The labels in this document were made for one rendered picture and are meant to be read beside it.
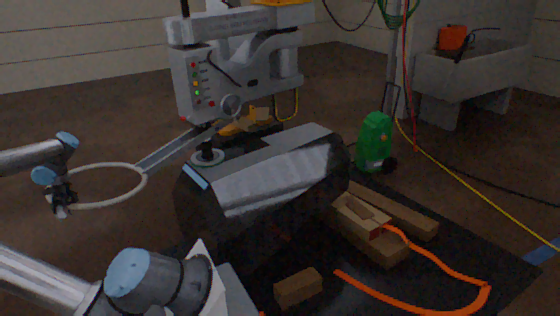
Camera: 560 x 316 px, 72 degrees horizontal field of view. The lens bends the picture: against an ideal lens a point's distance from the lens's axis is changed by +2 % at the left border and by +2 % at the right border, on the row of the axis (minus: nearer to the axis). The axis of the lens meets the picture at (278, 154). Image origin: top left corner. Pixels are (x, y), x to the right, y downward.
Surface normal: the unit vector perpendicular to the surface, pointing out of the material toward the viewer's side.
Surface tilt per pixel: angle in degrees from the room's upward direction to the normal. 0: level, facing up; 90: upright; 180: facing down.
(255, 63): 90
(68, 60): 90
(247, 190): 45
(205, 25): 90
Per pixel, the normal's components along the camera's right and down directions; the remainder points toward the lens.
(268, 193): 0.41, -0.39
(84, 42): 0.47, 0.40
